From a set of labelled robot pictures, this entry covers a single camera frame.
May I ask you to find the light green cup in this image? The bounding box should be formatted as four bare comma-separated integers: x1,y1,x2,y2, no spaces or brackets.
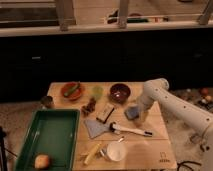
92,86,103,100

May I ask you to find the white paper cup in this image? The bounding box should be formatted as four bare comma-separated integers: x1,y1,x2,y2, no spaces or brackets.
106,141,126,162

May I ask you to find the black tripod stand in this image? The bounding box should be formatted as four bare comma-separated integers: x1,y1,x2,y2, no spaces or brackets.
0,126,8,171

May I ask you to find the brown and white block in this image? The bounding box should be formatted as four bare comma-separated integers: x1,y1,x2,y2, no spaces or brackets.
96,103,114,123

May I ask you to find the grey blue cloth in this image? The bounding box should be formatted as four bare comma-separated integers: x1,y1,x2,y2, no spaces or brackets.
84,119,109,139

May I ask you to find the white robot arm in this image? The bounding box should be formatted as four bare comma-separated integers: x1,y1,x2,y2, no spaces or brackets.
137,78,213,171

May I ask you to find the orange plate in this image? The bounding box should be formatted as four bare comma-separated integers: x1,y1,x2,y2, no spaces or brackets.
61,82,84,101

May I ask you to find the yellowish fruit in tray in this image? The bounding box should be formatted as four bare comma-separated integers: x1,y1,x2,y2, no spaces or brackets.
34,154,50,169

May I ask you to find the green plastic tray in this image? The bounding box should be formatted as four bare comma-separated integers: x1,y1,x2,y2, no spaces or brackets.
14,109,80,171

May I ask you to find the blue sponge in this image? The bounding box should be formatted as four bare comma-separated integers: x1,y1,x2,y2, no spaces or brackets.
124,106,139,120

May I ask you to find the white black-tipped brush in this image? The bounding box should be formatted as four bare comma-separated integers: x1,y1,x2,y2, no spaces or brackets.
110,123,153,137

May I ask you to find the small metal can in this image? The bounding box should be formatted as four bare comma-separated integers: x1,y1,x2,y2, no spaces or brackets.
41,96,54,109

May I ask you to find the yellow banana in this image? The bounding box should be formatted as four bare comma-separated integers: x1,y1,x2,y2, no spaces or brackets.
83,142,102,165

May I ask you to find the green cucumber on plate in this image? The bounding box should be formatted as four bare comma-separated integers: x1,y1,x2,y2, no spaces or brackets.
63,83,80,97

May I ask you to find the black cable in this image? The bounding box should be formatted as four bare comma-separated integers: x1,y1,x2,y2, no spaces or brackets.
176,160,203,171

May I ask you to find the brown toy figure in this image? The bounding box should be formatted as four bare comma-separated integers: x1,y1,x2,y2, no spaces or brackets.
81,98,96,116

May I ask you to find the dark red bowl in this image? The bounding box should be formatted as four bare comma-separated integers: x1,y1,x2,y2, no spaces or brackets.
110,83,131,104

